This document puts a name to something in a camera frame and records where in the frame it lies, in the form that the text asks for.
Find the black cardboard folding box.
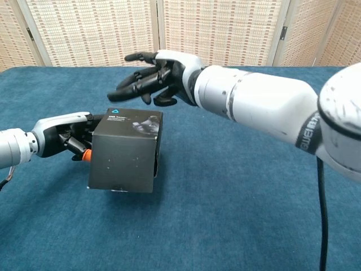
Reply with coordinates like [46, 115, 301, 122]
[86, 107, 164, 194]

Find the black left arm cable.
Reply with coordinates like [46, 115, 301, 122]
[0, 166, 16, 191]

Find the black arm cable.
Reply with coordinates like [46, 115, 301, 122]
[316, 156, 329, 271]
[0, 166, 16, 191]

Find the blue felt table mat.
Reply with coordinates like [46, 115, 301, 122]
[0, 65, 361, 271]

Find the bamboo folding screen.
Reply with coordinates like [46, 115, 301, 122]
[0, 0, 361, 71]

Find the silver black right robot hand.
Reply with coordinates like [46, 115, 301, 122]
[106, 50, 205, 107]

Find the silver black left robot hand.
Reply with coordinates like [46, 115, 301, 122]
[30, 111, 107, 163]

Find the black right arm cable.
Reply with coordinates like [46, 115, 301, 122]
[316, 156, 329, 271]

